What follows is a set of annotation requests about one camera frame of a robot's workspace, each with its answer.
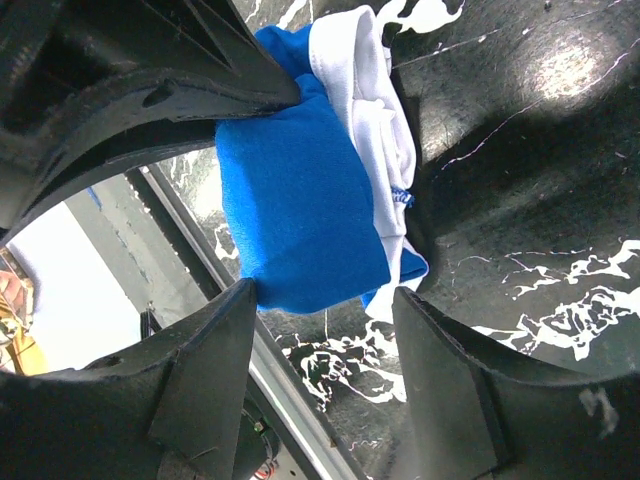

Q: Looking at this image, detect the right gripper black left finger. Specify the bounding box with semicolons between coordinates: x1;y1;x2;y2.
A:
1;279;256;479

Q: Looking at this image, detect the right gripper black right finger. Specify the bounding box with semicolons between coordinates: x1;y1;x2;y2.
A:
393;288;639;479

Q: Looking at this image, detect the blue white underwear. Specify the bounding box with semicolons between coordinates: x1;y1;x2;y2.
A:
215;5;429;320

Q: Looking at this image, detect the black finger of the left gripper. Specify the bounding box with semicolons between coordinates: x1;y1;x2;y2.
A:
1;1;300;240

